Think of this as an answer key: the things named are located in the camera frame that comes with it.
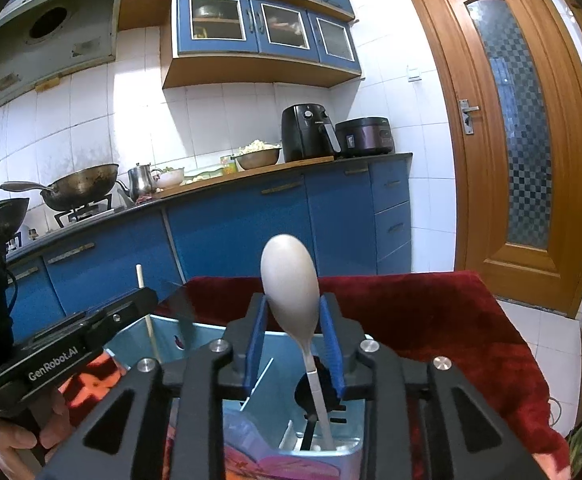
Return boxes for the pink printed packet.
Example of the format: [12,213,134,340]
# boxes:
[221,407,363,480]

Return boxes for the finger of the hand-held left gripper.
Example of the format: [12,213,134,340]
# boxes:
[87,287,160,347]

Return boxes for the person's left hand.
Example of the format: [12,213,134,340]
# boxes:
[0,390,72,480]

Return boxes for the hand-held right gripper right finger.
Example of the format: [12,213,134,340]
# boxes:
[318,292,552,480]

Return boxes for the black plastic utensil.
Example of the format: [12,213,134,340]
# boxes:
[295,355,345,453]

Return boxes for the steel kettle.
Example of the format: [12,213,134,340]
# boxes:
[116,162,163,202]

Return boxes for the dark knife blade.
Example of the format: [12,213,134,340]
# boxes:
[161,280,198,350]

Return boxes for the wooden chopstick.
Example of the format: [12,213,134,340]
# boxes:
[136,264,162,362]

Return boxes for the wooden door with glass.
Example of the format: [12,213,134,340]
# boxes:
[399,0,582,319]

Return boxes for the metal door handle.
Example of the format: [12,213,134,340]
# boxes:
[458,99,481,135]

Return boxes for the light blue utensil holder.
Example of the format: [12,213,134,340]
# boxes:
[105,314,373,480]

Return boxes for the red velvet cloth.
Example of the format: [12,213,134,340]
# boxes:
[170,270,572,480]

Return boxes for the blue base cabinets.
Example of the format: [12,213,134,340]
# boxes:
[5,152,415,345]

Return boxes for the grey range hood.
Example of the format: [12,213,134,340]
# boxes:
[0,0,125,109]

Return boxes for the black air fryer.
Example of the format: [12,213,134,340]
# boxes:
[281,104,343,163]

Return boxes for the white bowl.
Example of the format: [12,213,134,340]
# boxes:
[154,166,186,190]

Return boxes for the orange printed cloth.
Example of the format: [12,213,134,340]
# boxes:
[61,347,139,423]

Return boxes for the blue glass-door cabinet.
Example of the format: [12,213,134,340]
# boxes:
[161,0,363,90]

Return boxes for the steel wok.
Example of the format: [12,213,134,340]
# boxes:
[0,162,121,211]

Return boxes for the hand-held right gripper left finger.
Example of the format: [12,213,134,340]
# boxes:
[36,292,272,480]

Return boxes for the gas stove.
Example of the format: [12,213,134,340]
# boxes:
[6,194,128,250]

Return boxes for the metal bowl with food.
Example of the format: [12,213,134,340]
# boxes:
[231,140,283,171]

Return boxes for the dark rice cooker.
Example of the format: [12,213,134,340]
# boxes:
[335,117,396,159]

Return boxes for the grey plastic spoon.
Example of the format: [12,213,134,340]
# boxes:
[260,233,337,453]

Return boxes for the wooden cutting board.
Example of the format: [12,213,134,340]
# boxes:
[156,155,336,199]

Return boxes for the black pot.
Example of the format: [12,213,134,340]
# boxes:
[0,198,31,247]

